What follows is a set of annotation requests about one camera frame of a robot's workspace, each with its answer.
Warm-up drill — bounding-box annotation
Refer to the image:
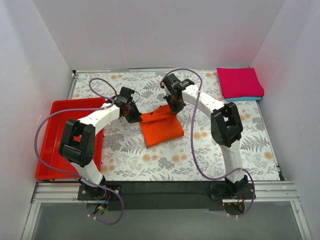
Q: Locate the orange t shirt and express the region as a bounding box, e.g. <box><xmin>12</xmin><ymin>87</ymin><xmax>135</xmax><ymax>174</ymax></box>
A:
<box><xmin>140</xmin><ymin>105</ymin><xmax>185</xmax><ymax>148</ymax></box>

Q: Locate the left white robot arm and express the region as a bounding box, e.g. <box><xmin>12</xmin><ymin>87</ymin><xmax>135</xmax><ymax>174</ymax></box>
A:
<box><xmin>58</xmin><ymin>87</ymin><xmax>142</xmax><ymax>200</ymax></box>

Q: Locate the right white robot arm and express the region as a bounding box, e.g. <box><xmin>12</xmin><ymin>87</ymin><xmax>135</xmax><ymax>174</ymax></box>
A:
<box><xmin>160</xmin><ymin>71</ymin><xmax>248</xmax><ymax>199</ymax></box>

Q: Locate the folded magenta t shirt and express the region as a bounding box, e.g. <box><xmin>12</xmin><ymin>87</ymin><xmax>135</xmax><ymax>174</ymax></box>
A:
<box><xmin>216</xmin><ymin>67</ymin><xmax>265</xmax><ymax>99</ymax></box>

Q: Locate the folded teal t shirt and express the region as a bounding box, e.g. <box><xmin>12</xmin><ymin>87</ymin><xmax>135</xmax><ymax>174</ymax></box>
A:
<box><xmin>225</xmin><ymin>96</ymin><xmax>262</xmax><ymax>102</ymax></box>

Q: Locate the red plastic bin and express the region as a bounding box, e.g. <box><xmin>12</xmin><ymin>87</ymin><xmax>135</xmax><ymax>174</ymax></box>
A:
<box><xmin>35</xmin><ymin>97</ymin><xmax>105</xmax><ymax>180</ymax></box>

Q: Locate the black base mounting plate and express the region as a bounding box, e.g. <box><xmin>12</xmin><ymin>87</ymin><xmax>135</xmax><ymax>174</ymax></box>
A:
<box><xmin>77</xmin><ymin>181</ymin><xmax>256</xmax><ymax>211</ymax></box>

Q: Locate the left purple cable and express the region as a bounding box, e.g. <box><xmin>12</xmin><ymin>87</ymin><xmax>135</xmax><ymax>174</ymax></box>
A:
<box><xmin>34</xmin><ymin>77</ymin><xmax>125</xmax><ymax>225</ymax></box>

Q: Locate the purple cable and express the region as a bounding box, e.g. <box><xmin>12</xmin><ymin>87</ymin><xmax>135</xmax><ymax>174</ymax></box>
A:
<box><xmin>34</xmin><ymin>77</ymin><xmax>125</xmax><ymax>225</ymax></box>
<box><xmin>159</xmin><ymin>68</ymin><xmax>256</xmax><ymax>218</ymax></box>

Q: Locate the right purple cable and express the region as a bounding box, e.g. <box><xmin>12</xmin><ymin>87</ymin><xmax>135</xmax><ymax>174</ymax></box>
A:
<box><xmin>159</xmin><ymin>68</ymin><xmax>256</xmax><ymax>218</ymax></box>

